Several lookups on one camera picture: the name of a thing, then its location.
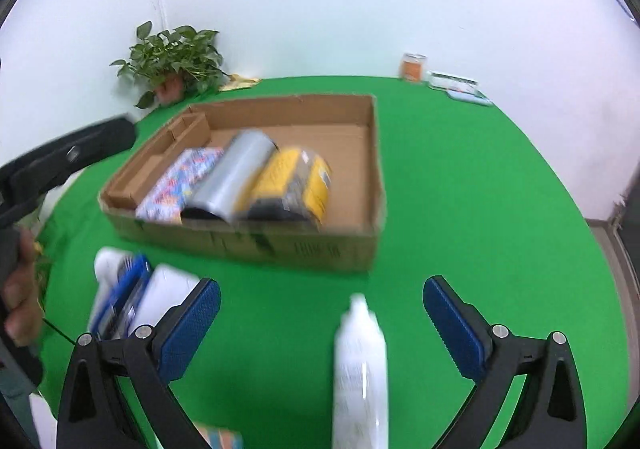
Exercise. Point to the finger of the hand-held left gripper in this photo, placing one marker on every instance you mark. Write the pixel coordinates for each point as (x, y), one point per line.
(90, 144)

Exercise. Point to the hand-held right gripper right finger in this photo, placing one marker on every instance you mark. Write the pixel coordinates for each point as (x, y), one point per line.
(455, 329)

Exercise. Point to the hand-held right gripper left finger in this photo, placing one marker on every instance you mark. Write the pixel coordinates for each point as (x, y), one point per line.
(192, 324)

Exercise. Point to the white folding stand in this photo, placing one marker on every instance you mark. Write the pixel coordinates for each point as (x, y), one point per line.
(162, 294)

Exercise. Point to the blue stapler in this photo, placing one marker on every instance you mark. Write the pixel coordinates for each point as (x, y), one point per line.
(127, 289)

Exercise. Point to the colourful patterned packet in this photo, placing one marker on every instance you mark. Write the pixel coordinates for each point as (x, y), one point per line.
(170, 189)

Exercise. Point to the white tube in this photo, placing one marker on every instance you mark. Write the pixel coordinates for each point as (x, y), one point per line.
(360, 379)

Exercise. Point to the pastel puzzle cube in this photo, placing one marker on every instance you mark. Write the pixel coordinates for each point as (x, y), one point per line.
(222, 439)

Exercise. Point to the silver metal can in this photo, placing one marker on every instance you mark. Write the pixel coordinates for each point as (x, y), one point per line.
(230, 179)

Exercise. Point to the yellow label jar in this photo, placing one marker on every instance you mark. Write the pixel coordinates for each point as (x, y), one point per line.
(290, 179)

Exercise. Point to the cardboard box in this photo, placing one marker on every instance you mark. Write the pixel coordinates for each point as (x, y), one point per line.
(350, 164)

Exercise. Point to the person's left hand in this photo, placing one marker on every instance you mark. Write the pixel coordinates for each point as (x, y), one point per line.
(22, 309)

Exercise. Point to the small potted plant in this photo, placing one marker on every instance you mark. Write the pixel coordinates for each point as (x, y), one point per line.
(170, 59)

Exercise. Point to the yellow cloth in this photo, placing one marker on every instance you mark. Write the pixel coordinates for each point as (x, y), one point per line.
(240, 83)

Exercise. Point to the flat pale blue case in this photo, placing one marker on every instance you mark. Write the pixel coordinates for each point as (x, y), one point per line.
(470, 97)

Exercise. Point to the small clear card box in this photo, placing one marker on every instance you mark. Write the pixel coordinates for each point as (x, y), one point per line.
(450, 80)

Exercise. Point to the orange jar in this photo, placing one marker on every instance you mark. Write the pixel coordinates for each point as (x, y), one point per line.
(414, 69)

